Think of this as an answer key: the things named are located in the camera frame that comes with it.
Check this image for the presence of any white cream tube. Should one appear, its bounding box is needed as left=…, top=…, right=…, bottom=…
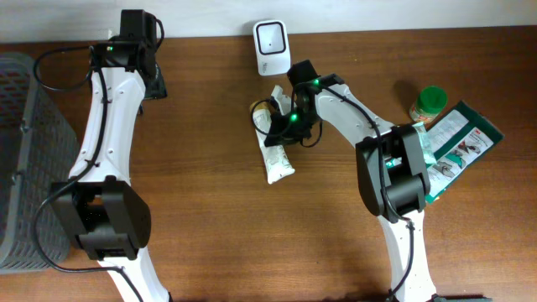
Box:
left=250, top=102, right=295, bottom=185

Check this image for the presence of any light teal wipes pack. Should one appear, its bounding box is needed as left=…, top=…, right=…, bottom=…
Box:
left=385, top=121, right=438, bottom=169

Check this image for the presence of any green lid jar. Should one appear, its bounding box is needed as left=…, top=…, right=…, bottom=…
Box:
left=409, top=86, right=448, bottom=123

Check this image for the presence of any green 3M gloves package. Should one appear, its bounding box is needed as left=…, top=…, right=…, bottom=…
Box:
left=425, top=101, right=504, bottom=204

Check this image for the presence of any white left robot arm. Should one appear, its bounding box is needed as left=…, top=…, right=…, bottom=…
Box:
left=46, top=9, right=172, bottom=301

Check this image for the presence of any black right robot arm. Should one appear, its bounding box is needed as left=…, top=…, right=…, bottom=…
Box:
left=263, top=60, right=438, bottom=301

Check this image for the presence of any white barcode scanner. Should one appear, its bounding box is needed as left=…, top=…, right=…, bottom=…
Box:
left=253, top=20, right=291, bottom=76

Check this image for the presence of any grey plastic mesh basket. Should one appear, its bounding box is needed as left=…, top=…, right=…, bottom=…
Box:
left=1, top=53, right=80, bottom=274

